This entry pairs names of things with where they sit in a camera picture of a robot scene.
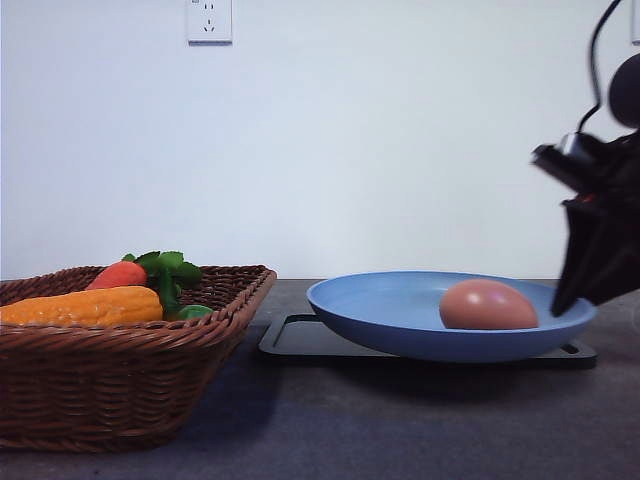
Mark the brown egg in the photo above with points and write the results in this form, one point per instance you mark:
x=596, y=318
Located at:
x=482, y=304

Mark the blue plate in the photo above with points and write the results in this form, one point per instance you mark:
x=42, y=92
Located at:
x=396, y=316

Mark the white wall socket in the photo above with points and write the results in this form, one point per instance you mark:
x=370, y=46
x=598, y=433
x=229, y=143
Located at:
x=208, y=23

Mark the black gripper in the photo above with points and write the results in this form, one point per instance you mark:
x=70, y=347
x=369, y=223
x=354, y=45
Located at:
x=602, y=253

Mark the black cable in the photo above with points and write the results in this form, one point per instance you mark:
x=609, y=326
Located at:
x=596, y=85

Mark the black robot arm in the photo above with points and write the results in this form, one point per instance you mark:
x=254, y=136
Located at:
x=624, y=102

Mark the white wall plate right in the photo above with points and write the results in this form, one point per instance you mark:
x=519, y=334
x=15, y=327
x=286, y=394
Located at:
x=636, y=22

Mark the yellow toy corn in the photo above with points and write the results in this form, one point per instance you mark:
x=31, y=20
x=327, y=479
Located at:
x=91, y=307

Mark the green toy pepper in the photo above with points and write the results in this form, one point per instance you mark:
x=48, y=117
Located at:
x=192, y=312

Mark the brown wicker basket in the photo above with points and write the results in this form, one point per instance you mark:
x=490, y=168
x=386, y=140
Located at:
x=122, y=387

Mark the black tray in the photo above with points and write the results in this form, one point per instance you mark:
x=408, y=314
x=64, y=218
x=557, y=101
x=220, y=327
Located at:
x=300, y=335

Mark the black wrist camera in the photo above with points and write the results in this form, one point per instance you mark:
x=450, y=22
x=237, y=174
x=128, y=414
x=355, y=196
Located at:
x=578, y=159

